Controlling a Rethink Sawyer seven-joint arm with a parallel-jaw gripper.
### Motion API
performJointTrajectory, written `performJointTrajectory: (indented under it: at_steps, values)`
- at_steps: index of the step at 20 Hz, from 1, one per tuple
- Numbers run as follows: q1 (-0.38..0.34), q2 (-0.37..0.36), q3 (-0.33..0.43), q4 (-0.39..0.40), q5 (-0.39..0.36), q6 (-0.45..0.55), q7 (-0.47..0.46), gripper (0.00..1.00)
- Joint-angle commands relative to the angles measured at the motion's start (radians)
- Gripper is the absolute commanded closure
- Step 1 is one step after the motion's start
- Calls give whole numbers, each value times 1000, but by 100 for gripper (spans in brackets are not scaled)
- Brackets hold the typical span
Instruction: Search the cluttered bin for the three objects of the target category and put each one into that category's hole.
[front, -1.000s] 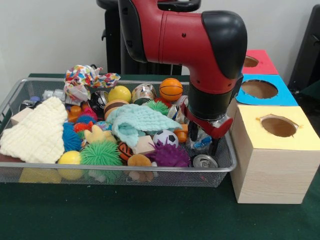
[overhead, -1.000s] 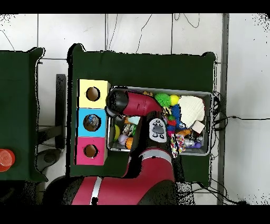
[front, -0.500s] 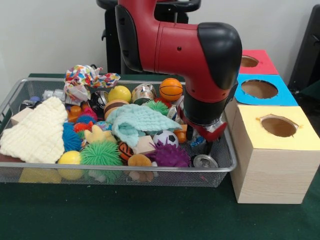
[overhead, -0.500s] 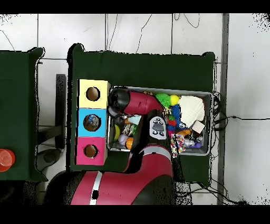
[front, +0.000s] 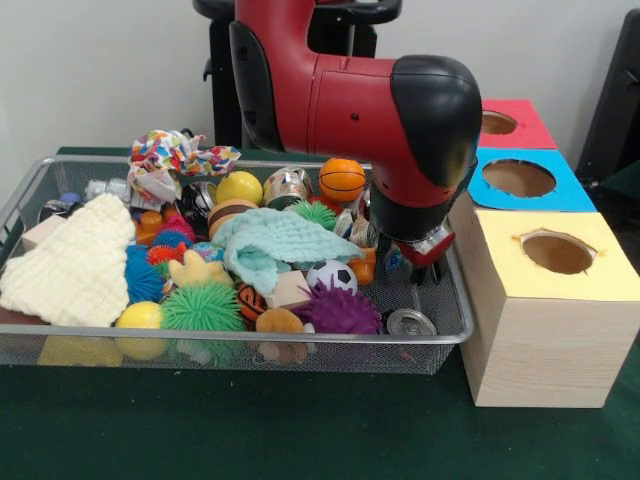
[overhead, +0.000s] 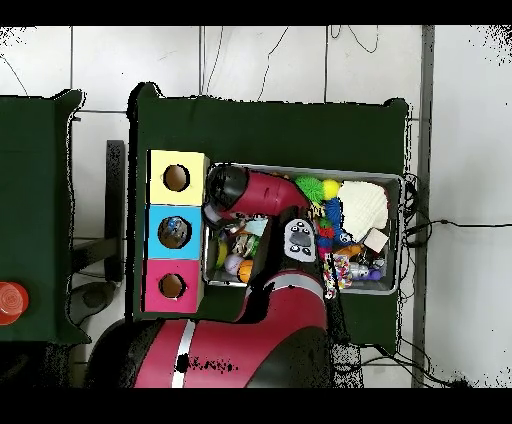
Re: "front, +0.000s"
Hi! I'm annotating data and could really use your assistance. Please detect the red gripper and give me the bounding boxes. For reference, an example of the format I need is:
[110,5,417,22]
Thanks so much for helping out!
[375,225,457,287]

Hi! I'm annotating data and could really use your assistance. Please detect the small clear plastic bottle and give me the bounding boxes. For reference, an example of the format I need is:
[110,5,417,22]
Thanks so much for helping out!
[385,247,416,279]

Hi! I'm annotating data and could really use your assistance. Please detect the mint green knitted cloth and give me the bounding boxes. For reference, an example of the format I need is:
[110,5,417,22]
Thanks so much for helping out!
[212,207,366,294]

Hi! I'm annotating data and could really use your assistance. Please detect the colourful rope toy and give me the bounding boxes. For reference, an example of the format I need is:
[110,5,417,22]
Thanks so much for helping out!
[127,128,242,206]

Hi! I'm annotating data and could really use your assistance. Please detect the cream knitted cloth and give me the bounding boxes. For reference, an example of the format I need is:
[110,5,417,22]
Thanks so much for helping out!
[0,192,136,329]

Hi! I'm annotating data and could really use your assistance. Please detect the silver mesh bin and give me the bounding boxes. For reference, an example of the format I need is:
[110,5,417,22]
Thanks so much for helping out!
[0,154,474,379]

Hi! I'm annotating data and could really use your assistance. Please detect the wooden three-hole box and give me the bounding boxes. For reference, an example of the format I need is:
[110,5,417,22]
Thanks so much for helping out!
[447,98,640,409]

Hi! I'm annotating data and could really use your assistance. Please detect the silver drink can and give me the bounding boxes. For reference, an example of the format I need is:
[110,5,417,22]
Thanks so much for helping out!
[385,309,439,337]

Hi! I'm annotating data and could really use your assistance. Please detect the toy soccer ball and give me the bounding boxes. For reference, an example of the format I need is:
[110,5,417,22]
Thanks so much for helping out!
[305,259,360,295]

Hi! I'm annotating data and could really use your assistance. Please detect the purple spiky ball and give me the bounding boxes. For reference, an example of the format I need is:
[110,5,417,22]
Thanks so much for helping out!
[292,277,384,335]

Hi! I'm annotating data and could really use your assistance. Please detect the orange toy basketball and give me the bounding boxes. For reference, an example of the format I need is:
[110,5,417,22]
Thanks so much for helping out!
[318,157,367,203]

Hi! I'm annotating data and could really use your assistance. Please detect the brown teddy bear plush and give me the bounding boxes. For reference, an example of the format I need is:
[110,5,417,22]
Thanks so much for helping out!
[255,306,305,334]

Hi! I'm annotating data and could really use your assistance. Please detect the brown striped toy burger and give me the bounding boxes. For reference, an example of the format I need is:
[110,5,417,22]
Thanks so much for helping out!
[207,198,259,240]

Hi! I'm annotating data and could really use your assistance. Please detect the dark green table cloth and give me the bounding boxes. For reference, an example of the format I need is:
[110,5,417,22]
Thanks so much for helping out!
[0,145,640,480]

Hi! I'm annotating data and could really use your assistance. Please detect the green koosh ball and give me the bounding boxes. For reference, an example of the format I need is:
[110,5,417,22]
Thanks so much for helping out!
[159,280,246,332]

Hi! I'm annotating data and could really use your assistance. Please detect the yellow plush duck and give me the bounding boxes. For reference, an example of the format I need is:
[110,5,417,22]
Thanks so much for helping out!
[167,249,235,290]

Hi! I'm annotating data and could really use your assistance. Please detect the dark green side-table cloth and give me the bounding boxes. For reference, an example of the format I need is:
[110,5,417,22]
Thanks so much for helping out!
[592,162,640,201]

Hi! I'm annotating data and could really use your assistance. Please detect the black stand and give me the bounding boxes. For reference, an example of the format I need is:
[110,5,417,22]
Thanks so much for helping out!
[574,8,640,176]

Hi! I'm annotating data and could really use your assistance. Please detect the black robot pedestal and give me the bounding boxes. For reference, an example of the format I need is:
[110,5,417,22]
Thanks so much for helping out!
[192,0,404,150]

